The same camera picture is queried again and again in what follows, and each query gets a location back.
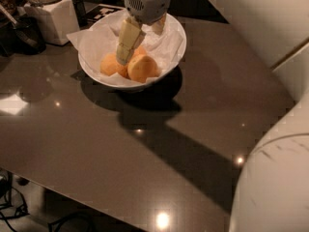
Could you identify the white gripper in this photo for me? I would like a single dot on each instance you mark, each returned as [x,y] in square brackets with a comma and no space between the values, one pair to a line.
[151,6]

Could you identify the orange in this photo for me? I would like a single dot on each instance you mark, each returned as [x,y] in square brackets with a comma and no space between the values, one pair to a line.
[109,66]
[142,67]
[139,50]

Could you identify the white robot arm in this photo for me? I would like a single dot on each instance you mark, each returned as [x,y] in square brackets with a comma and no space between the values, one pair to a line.
[235,80]

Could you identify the white ceramic bowl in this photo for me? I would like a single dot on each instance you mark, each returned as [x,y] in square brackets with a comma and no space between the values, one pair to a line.
[174,53]

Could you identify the white crumpled paper liner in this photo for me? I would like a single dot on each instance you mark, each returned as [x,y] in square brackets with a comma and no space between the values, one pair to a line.
[96,42]

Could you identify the black white marker card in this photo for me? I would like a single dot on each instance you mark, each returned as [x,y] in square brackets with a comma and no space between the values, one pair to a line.
[100,11]

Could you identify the white square ceramic jar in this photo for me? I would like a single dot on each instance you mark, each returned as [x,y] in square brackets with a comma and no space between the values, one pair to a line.
[56,19]

